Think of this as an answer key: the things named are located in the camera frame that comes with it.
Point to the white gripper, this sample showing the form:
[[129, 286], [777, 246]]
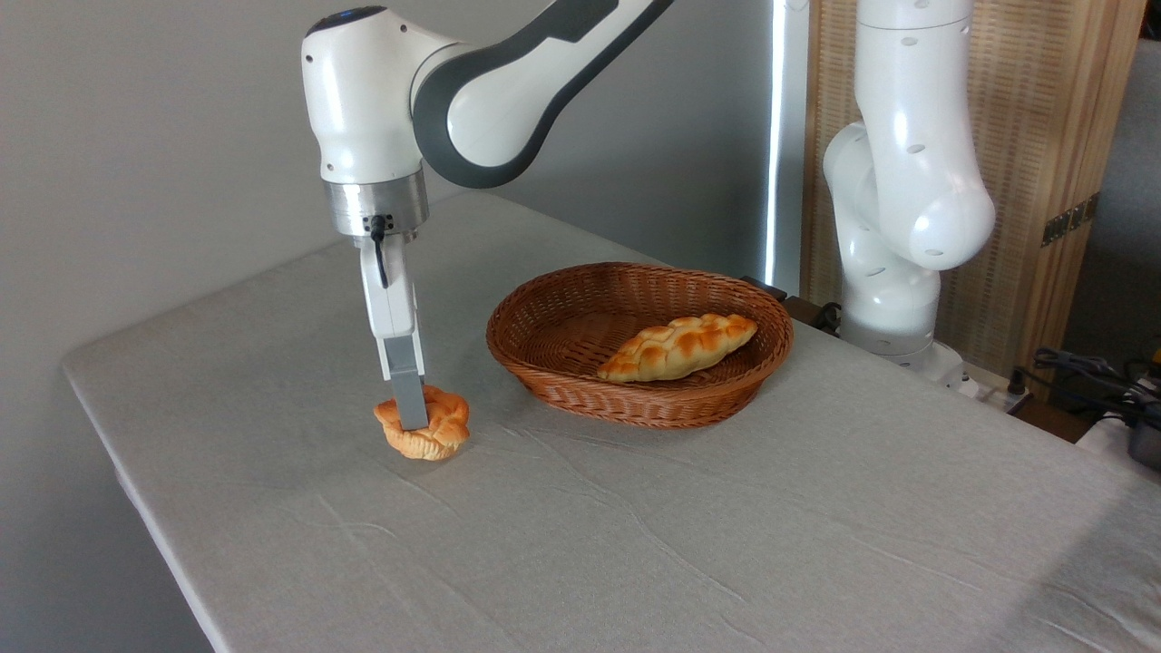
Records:
[[392, 299]]

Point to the round knotted bread roll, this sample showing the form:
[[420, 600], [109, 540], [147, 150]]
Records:
[[444, 433]]

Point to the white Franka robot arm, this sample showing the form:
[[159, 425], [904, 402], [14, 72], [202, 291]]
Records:
[[363, 109]]

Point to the long braided bread loaf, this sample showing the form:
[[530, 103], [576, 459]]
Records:
[[676, 349]]

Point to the grey tablecloth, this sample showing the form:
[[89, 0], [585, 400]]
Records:
[[453, 544]]

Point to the brown wicker basket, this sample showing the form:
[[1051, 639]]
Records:
[[562, 317]]

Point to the metal screen hinge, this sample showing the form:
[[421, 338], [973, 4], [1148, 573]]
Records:
[[1070, 219]]

